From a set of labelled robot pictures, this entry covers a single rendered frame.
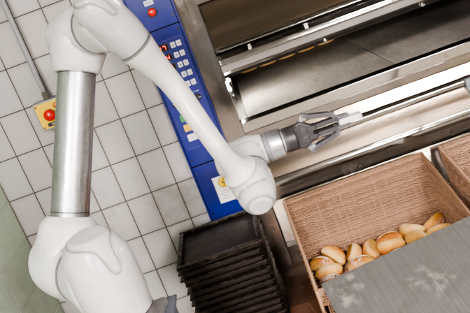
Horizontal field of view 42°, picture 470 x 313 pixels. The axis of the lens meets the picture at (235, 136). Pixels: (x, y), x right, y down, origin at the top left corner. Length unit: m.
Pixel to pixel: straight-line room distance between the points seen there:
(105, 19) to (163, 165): 0.88
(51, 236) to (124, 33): 0.53
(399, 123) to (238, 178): 0.88
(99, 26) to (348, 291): 1.05
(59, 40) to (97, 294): 0.65
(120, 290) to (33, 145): 1.00
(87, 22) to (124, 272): 0.60
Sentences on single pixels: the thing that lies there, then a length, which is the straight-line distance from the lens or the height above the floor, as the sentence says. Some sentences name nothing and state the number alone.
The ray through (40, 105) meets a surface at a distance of 2.19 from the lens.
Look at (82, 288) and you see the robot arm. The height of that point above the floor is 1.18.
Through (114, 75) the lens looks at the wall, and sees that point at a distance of 2.20.
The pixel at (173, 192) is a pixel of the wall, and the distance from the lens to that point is 2.30.
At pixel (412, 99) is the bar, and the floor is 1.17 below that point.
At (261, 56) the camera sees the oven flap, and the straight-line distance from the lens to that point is 2.03.
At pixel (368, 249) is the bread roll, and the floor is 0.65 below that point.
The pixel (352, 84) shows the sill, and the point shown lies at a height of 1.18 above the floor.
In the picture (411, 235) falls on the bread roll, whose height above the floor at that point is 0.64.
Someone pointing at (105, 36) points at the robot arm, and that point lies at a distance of 1.53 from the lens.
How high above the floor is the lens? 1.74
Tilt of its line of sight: 15 degrees down
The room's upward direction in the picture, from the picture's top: 20 degrees counter-clockwise
